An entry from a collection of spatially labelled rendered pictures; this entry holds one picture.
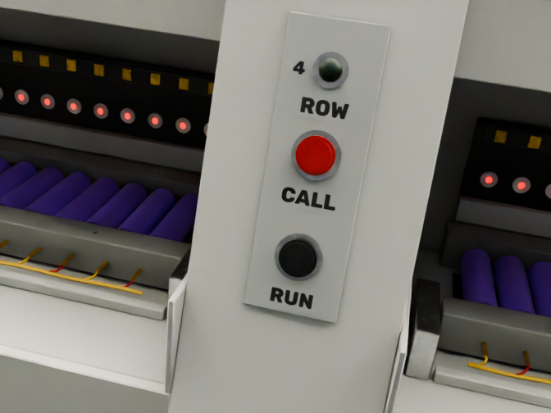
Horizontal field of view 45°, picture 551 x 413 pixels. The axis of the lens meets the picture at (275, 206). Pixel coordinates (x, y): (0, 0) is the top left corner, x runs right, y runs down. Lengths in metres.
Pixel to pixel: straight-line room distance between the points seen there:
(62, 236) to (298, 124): 0.17
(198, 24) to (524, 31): 0.13
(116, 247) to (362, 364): 0.16
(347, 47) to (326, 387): 0.14
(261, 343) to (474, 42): 0.15
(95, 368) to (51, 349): 0.03
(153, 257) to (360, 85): 0.16
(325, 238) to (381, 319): 0.04
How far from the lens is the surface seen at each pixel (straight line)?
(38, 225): 0.40
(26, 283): 0.38
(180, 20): 0.29
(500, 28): 0.28
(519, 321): 0.36
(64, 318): 0.36
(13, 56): 0.51
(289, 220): 0.27
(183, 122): 0.46
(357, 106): 0.26
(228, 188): 0.28
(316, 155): 0.26
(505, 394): 0.35
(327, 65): 0.26
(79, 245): 0.39
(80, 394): 0.33
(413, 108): 0.27
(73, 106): 0.49
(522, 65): 0.28
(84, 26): 0.52
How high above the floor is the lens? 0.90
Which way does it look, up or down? 11 degrees down
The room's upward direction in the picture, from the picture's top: 9 degrees clockwise
